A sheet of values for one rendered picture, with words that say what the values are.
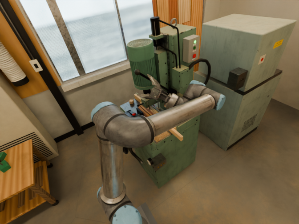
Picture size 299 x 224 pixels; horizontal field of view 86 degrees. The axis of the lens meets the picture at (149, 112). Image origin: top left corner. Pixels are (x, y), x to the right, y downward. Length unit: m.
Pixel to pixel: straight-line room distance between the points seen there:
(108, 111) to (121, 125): 0.09
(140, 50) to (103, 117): 0.56
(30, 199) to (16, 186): 0.34
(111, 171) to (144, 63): 0.67
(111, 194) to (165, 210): 1.02
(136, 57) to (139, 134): 0.62
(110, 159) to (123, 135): 0.23
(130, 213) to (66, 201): 1.37
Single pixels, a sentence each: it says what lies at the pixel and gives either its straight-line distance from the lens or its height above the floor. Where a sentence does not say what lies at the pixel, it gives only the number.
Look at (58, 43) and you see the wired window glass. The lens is 2.37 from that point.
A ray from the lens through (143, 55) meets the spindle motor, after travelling 1.06.
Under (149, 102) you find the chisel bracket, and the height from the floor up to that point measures 1.05.
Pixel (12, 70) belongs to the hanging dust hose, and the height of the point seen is 1.25.
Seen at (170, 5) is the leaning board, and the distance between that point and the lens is 2.68.
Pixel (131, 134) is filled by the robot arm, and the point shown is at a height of 1.43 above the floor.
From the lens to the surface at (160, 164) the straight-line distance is 1.44.
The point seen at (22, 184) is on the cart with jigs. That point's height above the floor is 0.53.
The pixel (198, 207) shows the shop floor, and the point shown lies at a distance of 1.94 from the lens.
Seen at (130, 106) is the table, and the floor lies 0.90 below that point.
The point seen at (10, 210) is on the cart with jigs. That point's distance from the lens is 2.39.
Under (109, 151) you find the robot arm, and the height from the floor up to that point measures 1.28.
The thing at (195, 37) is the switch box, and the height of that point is 1.48.
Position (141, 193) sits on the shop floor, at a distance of 2.01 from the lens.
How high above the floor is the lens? 1.83
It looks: 41 degrees down
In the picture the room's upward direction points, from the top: 9 degrees counter-clockwise
